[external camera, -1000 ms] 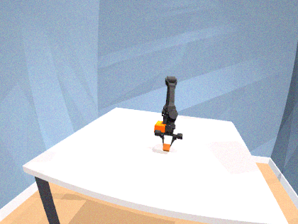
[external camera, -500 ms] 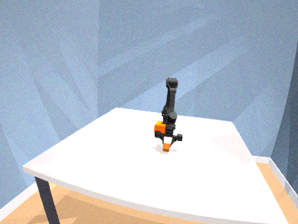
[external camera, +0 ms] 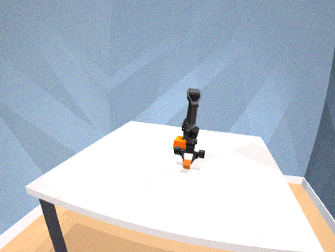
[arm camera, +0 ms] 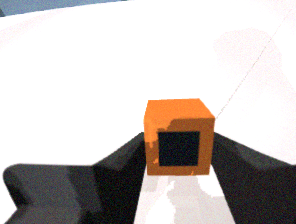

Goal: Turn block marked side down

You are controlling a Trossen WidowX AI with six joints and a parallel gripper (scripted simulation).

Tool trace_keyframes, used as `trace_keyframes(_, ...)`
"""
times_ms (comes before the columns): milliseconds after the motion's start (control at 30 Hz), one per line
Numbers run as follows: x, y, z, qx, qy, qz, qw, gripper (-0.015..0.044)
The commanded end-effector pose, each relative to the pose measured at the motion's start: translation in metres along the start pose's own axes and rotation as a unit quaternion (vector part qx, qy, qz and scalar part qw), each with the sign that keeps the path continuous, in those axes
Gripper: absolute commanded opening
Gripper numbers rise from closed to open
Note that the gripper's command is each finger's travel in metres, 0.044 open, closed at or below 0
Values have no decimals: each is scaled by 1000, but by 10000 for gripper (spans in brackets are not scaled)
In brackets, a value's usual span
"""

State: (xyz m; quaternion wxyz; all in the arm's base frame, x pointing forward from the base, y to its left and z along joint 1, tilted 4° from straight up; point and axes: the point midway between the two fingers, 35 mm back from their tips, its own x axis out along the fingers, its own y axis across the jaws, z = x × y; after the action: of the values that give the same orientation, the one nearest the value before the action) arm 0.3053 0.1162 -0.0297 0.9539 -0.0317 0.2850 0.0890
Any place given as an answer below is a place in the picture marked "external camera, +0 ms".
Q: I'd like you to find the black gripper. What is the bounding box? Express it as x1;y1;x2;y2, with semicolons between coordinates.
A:
174;146;205;164

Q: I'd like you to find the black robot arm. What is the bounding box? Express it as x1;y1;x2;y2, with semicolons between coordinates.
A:
181;89;201;148

